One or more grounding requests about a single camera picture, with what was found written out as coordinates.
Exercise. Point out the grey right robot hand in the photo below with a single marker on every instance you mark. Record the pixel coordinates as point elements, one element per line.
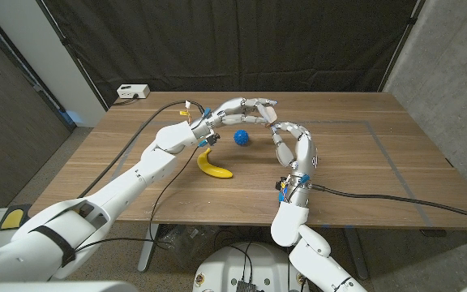
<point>306,154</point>

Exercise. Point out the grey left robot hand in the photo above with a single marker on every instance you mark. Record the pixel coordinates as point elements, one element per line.
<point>229,109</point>

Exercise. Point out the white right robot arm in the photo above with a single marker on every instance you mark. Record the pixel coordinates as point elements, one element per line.
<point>290,221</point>

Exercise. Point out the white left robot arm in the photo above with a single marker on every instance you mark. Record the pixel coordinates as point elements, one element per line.
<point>152,166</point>

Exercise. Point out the blue spiky ball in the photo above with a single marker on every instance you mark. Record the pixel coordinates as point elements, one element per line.
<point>241,138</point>

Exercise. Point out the yellow banana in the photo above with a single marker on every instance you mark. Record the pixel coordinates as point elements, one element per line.
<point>211,169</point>

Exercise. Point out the white power socket box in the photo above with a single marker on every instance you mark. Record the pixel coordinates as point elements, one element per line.
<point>133,91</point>

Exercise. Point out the grey table leg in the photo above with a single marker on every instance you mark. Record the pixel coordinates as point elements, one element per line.
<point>357,253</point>

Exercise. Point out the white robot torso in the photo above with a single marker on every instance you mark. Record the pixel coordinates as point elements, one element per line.
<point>254,263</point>

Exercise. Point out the clear plastic bag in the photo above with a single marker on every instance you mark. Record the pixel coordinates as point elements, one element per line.
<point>189,243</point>

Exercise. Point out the black backdrop stand pole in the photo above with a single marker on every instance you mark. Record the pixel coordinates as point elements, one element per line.
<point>73,54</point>
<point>399,40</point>

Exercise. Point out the white table leg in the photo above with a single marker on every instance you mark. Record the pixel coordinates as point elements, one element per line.
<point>147,247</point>

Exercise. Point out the dark grey door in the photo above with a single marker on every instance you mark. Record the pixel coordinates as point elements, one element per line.
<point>10,134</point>

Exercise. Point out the yellow and black foot pedal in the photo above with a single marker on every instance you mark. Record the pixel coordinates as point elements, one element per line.
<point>12,218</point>

